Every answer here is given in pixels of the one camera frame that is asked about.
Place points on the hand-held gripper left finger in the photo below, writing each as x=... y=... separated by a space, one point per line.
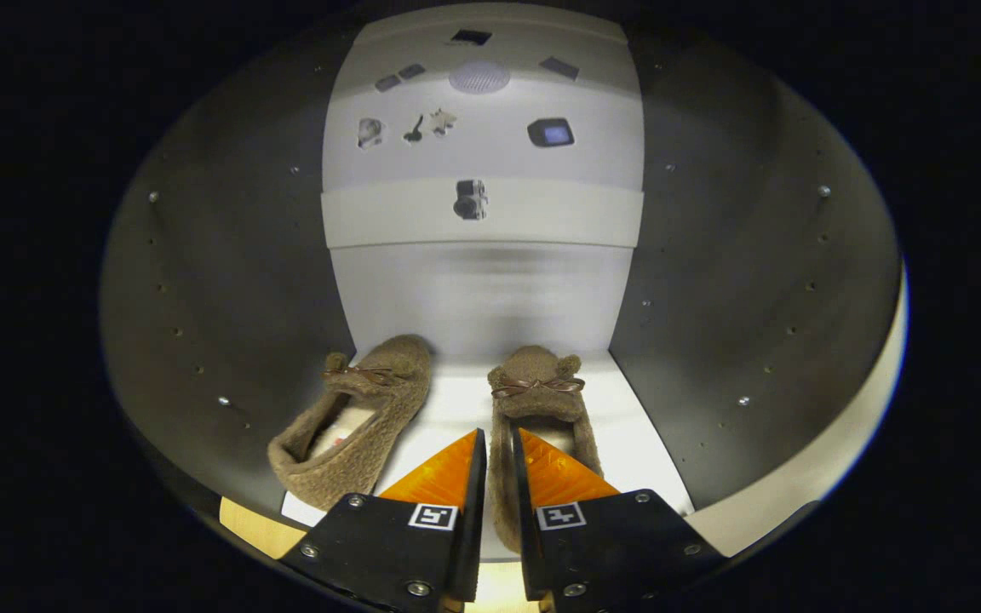
x=472 y=528

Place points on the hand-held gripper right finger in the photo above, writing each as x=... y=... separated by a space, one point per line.
x=527 y=536

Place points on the brown fuzzy shoe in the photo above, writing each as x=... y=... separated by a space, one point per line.
x=533 y=366
x=371 y=460

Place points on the grey shoe cabinet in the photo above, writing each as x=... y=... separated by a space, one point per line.
x=712 y=255

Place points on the white cabinet shelf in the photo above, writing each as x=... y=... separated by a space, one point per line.
x=456 y=409

